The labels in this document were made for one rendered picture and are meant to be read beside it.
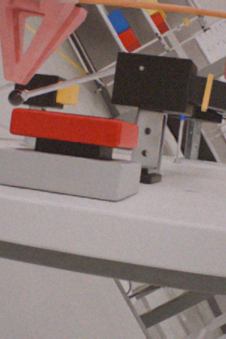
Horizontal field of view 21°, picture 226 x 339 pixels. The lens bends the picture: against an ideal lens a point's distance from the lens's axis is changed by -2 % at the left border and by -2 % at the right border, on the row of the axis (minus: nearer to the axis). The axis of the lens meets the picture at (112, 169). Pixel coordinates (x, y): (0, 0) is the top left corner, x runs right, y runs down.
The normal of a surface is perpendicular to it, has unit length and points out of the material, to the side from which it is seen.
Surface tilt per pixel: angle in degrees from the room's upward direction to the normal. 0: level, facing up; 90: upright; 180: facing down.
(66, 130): 90
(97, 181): 90
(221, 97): 88
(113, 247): 90
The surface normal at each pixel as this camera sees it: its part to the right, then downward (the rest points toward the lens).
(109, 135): -0.19, 0.03
